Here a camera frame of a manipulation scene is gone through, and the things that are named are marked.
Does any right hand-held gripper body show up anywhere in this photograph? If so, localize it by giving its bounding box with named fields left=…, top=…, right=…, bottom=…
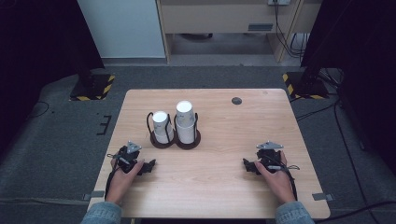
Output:
left=256, top=141, right=284, bottom=172

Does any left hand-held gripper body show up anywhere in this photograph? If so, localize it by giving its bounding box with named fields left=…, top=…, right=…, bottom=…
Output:
left=115, top=140, right=143, bottom=174

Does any stack of white paper cups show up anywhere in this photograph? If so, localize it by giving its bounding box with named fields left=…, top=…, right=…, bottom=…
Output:
left=151, top=110, right=176, bottom=145
left=175, top=119, right=197, bottom=145

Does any black wire cup holder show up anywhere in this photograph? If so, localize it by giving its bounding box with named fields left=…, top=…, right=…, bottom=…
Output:
left=146, top=111, right=177, bottom=149
left=173, top=112, right=202, bottom=150

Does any person's left hand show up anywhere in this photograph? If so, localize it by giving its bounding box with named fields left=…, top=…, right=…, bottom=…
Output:
left=106, top=158, right=146, bottom=206

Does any person's right hand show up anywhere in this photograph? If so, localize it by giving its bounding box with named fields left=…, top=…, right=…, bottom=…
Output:
left=253, top=150, right=297, bottom=206

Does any black tape floor mark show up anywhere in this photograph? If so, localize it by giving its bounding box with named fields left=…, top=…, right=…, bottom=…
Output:
left=95, top=115, right=112, bottom=136

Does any grey tape strip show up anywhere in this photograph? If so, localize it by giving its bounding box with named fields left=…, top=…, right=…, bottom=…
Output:
left=311, top=192, right=334, bottom=202
left=81, top=189, right=106, bottom=202

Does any hazard-striped black stand base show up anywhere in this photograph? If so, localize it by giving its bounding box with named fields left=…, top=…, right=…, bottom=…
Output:
left=69, top=72, right=116, bottom=102
left=282, top=71, right=330, bottom=101

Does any white panel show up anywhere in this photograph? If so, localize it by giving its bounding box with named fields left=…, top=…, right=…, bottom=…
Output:
left=77, top=0, right=166, bottom=59

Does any black curtain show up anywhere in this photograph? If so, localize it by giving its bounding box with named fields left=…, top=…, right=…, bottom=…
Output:
left=0, top=0, right=106, bottom=157
left=300, top=0, right=396, bottom=176

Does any beige wooden cabinet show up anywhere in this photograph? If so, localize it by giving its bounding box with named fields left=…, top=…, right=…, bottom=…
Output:
left=156, top=0, right=323, bottom=63

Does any left hand-held gripper cable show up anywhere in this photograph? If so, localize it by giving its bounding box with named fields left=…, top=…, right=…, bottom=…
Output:
left=104, top=152, right=132, bottom=201

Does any hand-held gripper cable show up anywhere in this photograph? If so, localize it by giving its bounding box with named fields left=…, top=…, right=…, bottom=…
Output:
left=104, top=152, right=132, bottom=201
left=267, top=155, right=301, bottom=202

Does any right hand-held gripper cable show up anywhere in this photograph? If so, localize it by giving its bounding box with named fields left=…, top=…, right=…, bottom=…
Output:
left=267, top=155, right=301, bottom=202

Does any long black floor cable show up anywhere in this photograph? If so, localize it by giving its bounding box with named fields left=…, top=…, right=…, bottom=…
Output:
left=333, top=99, right=376, bottom=224

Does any thin black floor cable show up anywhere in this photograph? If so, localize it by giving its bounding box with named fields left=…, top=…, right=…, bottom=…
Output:
left=26, top=100, right=50, bottom=120

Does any thick black floor cable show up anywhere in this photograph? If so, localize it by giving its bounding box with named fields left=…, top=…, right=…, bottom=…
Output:
left=314, top=200, right=396, bottom=224

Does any bundle of black cables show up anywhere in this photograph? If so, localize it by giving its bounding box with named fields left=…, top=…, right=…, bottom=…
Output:
left=273, top=2, right=310, bottom=60

